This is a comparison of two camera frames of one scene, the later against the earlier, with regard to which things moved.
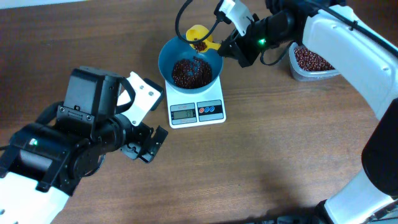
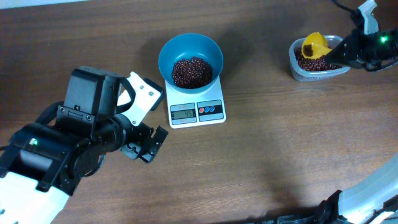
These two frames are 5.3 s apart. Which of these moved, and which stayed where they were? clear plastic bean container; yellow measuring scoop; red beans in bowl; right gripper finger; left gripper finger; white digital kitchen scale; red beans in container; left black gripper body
Moved: right gripper finger; yellow measuring scoop
Stayed: clear plastic bean container; left gripper finger; red beans in container; red beans in bowl; white digital kitchen scale; left black gripper body
